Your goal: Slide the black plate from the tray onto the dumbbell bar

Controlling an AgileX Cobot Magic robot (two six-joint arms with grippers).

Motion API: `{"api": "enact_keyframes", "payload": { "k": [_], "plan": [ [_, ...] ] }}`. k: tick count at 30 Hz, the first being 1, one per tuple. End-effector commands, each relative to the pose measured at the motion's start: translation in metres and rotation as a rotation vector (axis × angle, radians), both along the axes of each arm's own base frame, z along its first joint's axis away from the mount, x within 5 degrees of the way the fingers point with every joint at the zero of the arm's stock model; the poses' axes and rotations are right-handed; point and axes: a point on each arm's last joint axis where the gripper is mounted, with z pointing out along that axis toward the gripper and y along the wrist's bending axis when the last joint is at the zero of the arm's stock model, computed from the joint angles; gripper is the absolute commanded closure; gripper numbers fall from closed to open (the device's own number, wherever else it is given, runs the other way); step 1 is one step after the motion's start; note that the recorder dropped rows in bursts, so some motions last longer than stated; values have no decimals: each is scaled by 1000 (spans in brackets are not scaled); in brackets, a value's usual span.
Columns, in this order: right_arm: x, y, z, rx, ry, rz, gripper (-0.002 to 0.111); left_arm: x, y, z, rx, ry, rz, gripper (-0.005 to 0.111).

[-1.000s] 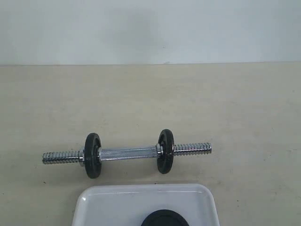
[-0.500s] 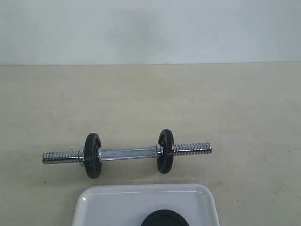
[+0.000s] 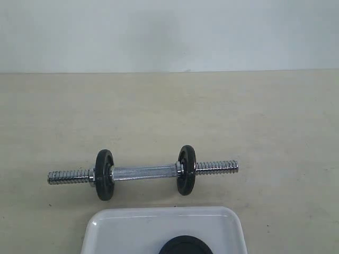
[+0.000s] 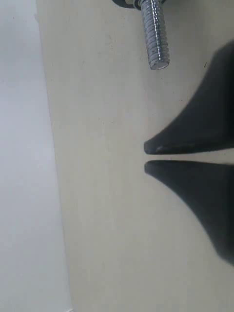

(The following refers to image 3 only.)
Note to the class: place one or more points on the chrome threaded dumbbell bar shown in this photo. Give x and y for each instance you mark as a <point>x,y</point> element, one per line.
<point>144,172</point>

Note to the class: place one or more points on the black right weight plate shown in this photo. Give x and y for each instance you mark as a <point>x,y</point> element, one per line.
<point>187,170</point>

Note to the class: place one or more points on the black left weight plate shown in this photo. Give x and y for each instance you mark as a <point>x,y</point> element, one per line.
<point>103,175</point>

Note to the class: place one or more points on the chrome collar nut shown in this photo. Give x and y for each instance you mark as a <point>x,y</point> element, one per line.
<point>91,177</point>

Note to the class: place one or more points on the white plastic tray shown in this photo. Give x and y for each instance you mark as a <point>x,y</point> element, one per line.
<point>146,230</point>

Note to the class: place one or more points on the black weight plate in tray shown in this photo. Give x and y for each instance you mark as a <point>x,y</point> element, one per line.
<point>185,244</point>

